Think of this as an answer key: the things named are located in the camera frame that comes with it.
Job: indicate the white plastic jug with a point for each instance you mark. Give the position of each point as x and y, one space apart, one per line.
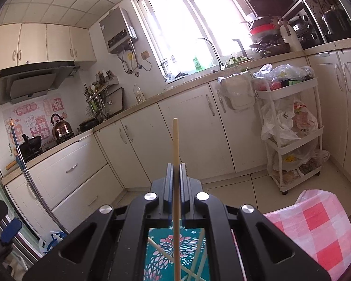
291 38

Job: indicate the bunch of wooden chopsticks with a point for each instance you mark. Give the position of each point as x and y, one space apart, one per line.
162 251

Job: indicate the green bottle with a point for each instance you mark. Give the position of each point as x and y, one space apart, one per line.
197 64

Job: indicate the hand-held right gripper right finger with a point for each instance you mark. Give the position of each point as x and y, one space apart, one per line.
185 193

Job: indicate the red checkered tablecloth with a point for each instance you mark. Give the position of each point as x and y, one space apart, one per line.
316 234

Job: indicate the white trolley rack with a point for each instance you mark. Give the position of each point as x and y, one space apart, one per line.
318 140

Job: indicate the range hood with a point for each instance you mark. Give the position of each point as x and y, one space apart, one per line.
35 82

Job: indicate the white hanging trash bin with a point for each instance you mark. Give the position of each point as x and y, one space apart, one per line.
237 92

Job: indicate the black wok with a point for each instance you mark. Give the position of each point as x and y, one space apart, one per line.
30 147

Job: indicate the pink wall sticker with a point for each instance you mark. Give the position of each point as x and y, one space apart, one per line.
35 123

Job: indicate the utensil drying rack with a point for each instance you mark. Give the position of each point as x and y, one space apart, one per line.
95 102

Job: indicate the metal faucet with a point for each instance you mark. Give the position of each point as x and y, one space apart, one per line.
213 49

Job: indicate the pale wooden chopstick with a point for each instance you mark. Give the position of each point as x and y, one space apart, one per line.
175 140

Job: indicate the black frying pan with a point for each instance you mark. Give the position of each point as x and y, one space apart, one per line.
89 124

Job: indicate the dark rimmed tray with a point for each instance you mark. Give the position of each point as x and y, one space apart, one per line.
115 101

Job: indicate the white double door cabinet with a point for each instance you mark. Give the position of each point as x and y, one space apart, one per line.
187 134

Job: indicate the stack of pots and pans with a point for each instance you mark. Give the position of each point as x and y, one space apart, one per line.
266 39

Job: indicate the clear plastic grocery bag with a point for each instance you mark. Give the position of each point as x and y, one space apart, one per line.
286 74

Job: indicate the white cabinet with drawers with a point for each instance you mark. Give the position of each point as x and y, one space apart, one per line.
73 178

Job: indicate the white plastic shopping bag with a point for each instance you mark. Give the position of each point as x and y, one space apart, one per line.
280 126

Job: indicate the clear plastic bottle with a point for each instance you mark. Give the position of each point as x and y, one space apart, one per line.
139 95

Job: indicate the spice shelf with bottles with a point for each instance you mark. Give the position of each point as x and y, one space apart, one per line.
106 80

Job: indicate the white panelled cabinet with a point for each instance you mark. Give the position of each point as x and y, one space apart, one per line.
339 108

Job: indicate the steel pot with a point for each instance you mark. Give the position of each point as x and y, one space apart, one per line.
337 25

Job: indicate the steel kettle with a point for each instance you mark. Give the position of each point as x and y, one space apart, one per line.
61 128

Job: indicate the white wall cabinets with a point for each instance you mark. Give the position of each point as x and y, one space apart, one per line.
41 45

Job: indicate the grey water heater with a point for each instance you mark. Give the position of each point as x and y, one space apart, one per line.
118 30

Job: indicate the wall outlet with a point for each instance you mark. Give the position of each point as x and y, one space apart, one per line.
145 54

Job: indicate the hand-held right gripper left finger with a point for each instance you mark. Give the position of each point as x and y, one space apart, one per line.
168 193

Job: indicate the blue plastic basket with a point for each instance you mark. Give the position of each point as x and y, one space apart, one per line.
158 266

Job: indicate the windowsill dish rack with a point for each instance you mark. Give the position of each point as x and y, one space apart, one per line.
174 71

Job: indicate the kitchen window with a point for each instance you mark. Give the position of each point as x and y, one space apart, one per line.
193 26

